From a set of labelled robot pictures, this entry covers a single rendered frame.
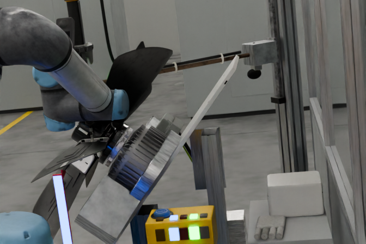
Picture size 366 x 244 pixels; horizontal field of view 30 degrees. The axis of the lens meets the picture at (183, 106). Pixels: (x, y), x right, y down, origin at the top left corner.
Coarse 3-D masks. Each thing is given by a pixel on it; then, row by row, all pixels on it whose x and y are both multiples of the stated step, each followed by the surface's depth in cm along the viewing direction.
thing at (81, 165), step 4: (88, 156) 209; (92, 156) 208; (84, 160) 209; (88, 160) 208; (92, 160) 208; (72, 164) 211; (76, 164) 211; (80, 164) 210; (84, 164) 209; (88, 164) 208; (80, 168) 209; (84, 168) 208; (88, 168) 208; (84, 172) 208
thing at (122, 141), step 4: (124, 132) 210; (128, 132) 208; (124, 136) 207; (128, 136) 207; (120, 140) 207; (124, 140) 206; (116, 144) 207; (120, 144) 205; (116, 148) 205; (120, 148) 207; (112, 152) 207; (116, 152) 205; (108, 156) 208; (112, 156) 205; (108, 160) 206; (112, 160) 206; (108, 164) 208
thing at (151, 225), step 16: (176, 208) 170; (192, 208) 168; (208, 208) 167; (160, 224) 161; (176, 224) 161; (192, 224) 160; (208, 224) 160; (176, 240) 162; (192, 240) 161; (208, 240) 161
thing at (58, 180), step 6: (54, 180) 168; (60, 180) 168; (54, 186) 168; (60, 186) 168; (60, 192) 169; (60, 198) 169; (60, 204) 169; (60, 210) 170; (66, 210) 170; (60, 216) 170; (66, 216) 170; (60, 222) 170; (66, 222) 170; (66, 228) 170; (66, 234) 171; (66, 240) 171
